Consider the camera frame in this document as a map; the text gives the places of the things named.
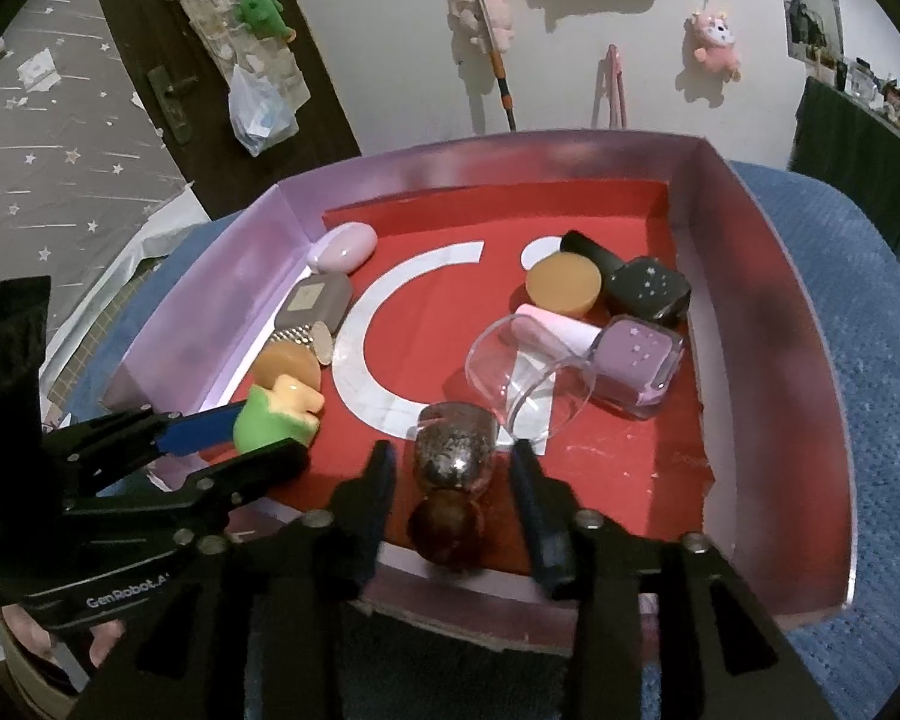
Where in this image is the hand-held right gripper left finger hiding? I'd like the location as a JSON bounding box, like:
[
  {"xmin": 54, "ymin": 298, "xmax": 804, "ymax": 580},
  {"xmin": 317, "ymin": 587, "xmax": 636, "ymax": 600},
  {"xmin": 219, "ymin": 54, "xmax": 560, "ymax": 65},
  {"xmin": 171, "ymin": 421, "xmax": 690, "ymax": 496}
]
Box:
[{"xmin": 67, "ymin": 439, "xmax": 398, "ymax": 720}]

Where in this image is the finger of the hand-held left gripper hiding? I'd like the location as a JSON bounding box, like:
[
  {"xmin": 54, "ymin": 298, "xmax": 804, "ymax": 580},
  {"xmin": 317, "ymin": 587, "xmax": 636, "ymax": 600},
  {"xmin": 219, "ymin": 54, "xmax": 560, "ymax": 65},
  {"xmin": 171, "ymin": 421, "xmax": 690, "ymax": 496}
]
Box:
[
  {"xmin": 60, "ymin": 439, "xmax": 312, "ymax": 533},
  {"xmin": 41, "ymin": 401, "xmax": 252, "ymax": 466}
]

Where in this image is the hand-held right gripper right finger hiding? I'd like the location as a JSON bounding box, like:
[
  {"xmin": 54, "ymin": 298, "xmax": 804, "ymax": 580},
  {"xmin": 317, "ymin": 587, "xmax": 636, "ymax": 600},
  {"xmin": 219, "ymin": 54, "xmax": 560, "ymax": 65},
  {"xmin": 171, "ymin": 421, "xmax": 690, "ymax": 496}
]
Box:
[{"xmin": 510, "ymin": 439, "xmax": 818, "ymax": 720}]

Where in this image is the green frog toy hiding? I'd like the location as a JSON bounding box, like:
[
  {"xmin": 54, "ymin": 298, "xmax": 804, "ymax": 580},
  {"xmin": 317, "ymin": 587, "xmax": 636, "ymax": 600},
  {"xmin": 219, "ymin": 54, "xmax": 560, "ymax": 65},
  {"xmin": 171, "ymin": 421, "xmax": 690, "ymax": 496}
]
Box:
[{"xmin": 231, "ymin": 376, "xmax": 325, "ymax": 458}]

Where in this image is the glitter bottle with brown ball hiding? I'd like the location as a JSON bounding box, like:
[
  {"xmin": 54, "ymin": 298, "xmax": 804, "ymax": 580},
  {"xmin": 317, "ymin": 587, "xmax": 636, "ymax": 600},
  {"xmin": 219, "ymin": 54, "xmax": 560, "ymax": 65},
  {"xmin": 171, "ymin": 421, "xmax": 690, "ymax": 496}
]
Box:
[{"xmin": 405, "ymin": 401, "xmax": 500, "ymax": 571}]

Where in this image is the orange round lid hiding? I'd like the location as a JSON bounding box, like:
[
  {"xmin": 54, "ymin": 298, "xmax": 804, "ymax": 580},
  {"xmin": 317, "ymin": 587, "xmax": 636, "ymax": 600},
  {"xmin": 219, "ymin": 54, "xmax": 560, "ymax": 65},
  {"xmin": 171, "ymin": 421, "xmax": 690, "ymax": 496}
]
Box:
[{"xmin": 251, "ymin": 341, "xmax": 322, "ymax": 395}]

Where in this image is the purple cardboard box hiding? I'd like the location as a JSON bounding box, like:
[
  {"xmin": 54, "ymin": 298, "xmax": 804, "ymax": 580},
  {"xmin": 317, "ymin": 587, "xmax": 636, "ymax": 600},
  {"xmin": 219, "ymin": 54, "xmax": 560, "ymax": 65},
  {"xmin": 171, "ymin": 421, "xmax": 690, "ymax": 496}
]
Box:
[{"xmin": 71, "ymin": 129, "xmax": 860, "ymax": 653}]

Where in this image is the green-handled small metal grater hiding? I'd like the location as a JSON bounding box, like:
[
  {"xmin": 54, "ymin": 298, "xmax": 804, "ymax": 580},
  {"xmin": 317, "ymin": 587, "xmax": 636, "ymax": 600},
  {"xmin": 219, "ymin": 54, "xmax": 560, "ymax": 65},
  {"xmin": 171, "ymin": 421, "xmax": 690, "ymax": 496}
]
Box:
[{"xmin": 270, "ymin": 319, "xmax": 337, "ymax": 368}]

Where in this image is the clear plastic cup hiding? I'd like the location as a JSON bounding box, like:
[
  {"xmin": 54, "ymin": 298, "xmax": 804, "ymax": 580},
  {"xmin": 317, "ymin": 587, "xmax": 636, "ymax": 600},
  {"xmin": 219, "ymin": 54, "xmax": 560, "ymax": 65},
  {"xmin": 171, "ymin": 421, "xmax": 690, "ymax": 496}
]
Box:
[{"xmin": 465, "ymin": 315, "xmax": 597, "ymax": 440}]

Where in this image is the brown rounded case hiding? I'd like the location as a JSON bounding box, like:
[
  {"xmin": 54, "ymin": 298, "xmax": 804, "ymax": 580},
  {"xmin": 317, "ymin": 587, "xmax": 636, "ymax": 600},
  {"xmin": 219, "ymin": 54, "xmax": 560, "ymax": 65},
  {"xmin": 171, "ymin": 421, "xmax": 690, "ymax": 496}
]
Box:
[{"xmin": 274, "ymin": 271, "xmax": 355, "ymax": 338}]

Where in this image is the pink nail polish bottle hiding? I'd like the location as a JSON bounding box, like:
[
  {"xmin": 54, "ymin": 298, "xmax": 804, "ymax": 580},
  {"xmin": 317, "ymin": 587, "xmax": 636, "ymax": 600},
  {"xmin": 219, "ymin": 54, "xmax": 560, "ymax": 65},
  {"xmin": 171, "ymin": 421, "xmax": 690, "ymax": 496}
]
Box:
[{"xmin": 511, "ymin": 304, "xmax": 685, "ymax": 419}]

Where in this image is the thick orange round soap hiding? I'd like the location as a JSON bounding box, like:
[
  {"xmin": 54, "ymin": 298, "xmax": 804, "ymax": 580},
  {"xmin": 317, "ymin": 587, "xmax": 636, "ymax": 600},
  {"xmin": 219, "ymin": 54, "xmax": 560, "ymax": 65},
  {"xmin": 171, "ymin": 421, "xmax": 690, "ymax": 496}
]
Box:
[{"xmin": 525, "ymin": 251, "xmax": 605, "ymax": 317}]

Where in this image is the pink oval case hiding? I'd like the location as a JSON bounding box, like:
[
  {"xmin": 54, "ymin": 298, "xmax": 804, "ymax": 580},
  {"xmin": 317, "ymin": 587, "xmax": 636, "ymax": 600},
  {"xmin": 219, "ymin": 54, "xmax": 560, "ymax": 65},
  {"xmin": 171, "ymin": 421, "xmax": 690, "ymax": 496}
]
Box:
[{"xmin": 305, "ymin": 221, "xmax": 380, "ymax": 275}]

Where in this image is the black nail polish bottle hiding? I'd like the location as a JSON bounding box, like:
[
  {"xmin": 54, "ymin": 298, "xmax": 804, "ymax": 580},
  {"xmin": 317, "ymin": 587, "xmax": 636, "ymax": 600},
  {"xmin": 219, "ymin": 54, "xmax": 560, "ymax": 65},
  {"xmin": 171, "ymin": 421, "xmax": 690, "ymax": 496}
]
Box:
[{"xmin": 559, "ymin": 231, "xmax": 692, "ymax": 327}]

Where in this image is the person's left hand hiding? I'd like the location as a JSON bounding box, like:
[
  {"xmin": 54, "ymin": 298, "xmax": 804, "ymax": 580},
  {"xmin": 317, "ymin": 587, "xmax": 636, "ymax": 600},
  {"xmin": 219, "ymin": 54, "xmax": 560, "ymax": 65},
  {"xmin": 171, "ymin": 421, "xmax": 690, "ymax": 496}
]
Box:
[{"xmin": 0, "ymin": 604, "xmax": 128, "ymax": 672}]

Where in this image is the white plastic sheet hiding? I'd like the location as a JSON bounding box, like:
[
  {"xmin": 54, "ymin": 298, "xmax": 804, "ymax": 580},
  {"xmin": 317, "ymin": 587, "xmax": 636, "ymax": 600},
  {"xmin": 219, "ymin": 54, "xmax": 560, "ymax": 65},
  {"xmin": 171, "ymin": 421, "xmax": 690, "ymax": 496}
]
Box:
[{"xmin": 41, "ymin": 180, "xmax": 211, "ymax": 421}]

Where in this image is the clear plastic bag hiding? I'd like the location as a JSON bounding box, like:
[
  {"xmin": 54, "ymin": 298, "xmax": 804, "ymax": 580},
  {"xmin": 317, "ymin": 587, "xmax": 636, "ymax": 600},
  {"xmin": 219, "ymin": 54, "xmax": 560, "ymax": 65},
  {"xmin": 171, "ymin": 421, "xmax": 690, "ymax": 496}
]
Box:
[{"xmin": 227, "ymin": 64, "xmax": 299, "ymax": 158}]

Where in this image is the blue textured blanket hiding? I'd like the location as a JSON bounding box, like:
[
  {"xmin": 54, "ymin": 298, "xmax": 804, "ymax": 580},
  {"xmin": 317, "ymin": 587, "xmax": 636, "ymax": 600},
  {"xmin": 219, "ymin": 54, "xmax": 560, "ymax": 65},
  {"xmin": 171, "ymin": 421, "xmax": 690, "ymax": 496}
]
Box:
[{"xmin": 67, "ymin": 161, "xmax": 900, "ymax": 720}]

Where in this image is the torn paper door decoration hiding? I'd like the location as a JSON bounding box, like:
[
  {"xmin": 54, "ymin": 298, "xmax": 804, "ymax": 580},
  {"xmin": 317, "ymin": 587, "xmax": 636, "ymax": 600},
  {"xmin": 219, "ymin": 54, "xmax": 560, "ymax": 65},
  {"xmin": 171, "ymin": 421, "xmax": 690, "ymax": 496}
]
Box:
[{"xmin": 154, "ymin": 0, "xmax": 316, "ymax": 113}]

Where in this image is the dark wooden door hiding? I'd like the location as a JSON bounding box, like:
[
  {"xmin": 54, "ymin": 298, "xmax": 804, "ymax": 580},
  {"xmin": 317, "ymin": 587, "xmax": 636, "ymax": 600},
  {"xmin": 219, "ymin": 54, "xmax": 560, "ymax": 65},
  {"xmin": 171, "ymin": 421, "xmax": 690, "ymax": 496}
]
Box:
[{"xmin": 86, "ymin": 0, "xmax": 361, "ymax": 226}]

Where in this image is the green plush toy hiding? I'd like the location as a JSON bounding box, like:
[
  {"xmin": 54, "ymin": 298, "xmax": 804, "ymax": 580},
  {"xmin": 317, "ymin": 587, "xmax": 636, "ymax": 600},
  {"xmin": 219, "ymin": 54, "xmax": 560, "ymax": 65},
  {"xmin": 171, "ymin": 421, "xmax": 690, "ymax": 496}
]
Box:
[{"xmin": 232, "ymin": 0, "xmax": 297, "ymax": 42}]

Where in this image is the giant pencil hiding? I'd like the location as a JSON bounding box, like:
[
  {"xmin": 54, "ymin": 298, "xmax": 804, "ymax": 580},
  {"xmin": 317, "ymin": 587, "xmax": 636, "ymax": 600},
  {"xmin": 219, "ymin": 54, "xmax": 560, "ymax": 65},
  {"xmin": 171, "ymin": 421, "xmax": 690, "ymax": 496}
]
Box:
[{"xmin": 461, "ymin": 0, "xmax": 518, "ymax": 132}]

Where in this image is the table with dark cloth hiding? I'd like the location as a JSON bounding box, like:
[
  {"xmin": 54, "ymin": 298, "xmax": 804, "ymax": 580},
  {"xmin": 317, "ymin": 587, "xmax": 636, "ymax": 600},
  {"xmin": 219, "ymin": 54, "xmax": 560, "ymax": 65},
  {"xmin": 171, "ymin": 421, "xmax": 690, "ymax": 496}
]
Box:
[{"xmin": 787, "ymin": 75, "xmax": 900, "ymax": 263}]

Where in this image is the pink plush bear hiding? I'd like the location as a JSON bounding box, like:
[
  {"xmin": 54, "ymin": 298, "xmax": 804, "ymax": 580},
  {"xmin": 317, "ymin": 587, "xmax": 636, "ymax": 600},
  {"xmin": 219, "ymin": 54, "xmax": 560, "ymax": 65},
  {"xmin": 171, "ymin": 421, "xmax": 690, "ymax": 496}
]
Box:
[{"xmin": 450, "ymin": 0, "xmax": 515, "ymax": 53}]

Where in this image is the pink plush with white face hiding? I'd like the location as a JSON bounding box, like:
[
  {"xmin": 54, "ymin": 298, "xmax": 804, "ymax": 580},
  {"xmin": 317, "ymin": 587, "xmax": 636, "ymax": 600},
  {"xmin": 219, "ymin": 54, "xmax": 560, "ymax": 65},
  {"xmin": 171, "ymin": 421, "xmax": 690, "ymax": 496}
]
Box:
[{"xmin": 682, "ymin": 9, "xmax": 743, "ymax": 80}]

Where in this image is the door handle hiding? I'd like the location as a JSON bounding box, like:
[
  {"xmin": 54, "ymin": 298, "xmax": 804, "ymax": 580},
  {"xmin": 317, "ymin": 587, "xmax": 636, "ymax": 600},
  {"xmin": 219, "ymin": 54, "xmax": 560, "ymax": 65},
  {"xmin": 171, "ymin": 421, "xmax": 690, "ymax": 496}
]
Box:
[{"xmin": 146, "ymin": 64, "xmax": 200, "ymax": 147}]

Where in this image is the wall mirror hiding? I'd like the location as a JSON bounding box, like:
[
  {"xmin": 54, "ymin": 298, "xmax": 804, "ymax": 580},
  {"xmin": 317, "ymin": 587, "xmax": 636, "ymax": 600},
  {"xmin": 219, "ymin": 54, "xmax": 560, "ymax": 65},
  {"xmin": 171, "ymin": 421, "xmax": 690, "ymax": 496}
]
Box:
[{"xmin": 772, "ymin": 0, "xmax": 845, "ymax": 80}]

